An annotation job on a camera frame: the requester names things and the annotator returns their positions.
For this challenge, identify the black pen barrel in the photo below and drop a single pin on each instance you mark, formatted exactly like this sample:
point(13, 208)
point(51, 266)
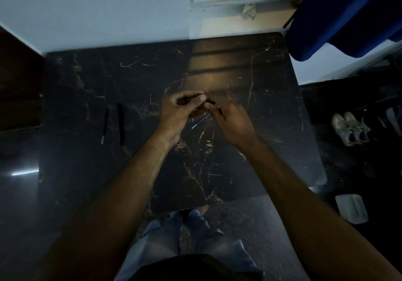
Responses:
point(120, 123)

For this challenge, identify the dark wooden cabinet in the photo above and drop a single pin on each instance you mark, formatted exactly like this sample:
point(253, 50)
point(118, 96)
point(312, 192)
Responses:
point(18, 86)

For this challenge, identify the blue curtain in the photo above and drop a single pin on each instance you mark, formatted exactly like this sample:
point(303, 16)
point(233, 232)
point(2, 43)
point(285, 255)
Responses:
point(342, 13)

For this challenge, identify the blue jeans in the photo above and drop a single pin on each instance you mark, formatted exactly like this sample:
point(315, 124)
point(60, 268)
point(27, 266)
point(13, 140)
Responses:
point(157, 243)

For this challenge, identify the grey slipper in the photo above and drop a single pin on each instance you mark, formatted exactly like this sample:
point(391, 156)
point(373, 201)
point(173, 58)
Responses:
point(394, 120)

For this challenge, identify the black shirt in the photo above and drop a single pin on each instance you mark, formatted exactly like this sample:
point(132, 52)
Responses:
point(194, 268)

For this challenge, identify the person's left hand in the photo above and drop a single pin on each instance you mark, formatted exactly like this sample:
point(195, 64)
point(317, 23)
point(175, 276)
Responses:
point(172, 117)

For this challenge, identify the person's left thumb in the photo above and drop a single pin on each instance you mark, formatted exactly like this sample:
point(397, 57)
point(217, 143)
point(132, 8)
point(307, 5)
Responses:
point(196, 101)

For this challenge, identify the thin dark pen refill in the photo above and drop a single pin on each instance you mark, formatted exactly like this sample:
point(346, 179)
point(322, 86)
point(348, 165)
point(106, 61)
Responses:
point(104, 127)

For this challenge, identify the person's left forearm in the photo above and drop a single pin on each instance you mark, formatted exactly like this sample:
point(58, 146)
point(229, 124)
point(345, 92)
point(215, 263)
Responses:
point(119, 202)

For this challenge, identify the blue pen refill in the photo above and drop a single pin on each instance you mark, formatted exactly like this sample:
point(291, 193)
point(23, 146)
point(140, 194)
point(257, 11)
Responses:
point(198, 123)

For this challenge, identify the white shoe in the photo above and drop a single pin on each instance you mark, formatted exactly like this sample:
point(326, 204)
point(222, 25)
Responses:
point(343, 130)
point(358, 127)

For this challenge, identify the crumpled white cloth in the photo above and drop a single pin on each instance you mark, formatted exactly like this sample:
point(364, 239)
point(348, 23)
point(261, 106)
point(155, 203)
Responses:
point(249, 10)

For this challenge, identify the person's right hand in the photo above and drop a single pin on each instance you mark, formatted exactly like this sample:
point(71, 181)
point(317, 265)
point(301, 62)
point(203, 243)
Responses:
point(234, 127)

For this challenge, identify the person's right thumb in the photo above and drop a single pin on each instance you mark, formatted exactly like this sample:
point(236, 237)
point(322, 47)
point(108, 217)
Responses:
point(211, 111)

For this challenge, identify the person's right forearm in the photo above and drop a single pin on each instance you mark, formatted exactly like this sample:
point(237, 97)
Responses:
point(301, 208)

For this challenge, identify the white plastic container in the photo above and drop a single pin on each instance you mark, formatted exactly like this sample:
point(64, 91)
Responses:
point(351, 209)

